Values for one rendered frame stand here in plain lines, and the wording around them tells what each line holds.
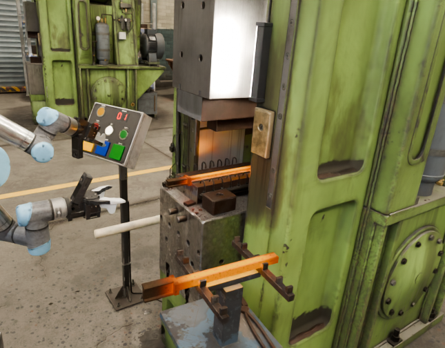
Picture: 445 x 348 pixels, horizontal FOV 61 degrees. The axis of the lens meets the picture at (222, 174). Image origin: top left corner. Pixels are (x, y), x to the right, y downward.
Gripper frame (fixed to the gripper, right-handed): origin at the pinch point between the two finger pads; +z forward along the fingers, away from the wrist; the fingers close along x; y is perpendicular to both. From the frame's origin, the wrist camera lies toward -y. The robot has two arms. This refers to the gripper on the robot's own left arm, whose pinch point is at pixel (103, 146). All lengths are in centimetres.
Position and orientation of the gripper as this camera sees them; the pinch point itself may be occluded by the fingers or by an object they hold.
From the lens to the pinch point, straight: 187.4
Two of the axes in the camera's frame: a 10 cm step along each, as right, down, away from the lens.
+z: 4.1, 2.2, 8.8
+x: -8.6, -2.4, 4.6
